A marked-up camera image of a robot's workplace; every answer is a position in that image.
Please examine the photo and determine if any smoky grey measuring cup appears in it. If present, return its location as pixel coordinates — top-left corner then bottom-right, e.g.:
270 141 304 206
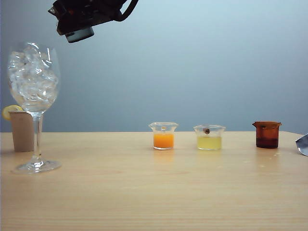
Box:
64 26 94 44

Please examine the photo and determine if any beige paper cup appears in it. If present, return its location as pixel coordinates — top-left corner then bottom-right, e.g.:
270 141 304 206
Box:
8 111 44 153

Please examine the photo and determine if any clear cup with orange juice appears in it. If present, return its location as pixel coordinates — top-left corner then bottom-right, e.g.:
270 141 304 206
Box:
148 121 179 151

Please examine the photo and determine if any clear cup with yellow juice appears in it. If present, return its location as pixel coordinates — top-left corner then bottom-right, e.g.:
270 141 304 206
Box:
193 124 226 151

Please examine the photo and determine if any stainless steel ice scoop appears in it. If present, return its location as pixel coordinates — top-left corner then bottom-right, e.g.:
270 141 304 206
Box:
295 134 308 157

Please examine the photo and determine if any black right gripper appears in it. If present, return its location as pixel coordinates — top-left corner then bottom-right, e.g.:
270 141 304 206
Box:
48 0 128 36

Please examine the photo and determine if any amber measuring cup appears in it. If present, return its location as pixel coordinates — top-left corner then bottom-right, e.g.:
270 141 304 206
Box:
251 120 282 149

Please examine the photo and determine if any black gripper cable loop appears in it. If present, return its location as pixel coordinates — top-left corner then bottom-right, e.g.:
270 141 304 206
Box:
117 0 140 22

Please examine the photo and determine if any yellow lemon slice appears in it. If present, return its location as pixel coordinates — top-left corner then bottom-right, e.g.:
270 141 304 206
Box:
2 104 24 122

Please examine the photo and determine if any wine glass with ice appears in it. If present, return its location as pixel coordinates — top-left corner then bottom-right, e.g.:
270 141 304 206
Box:
6 42 62 175

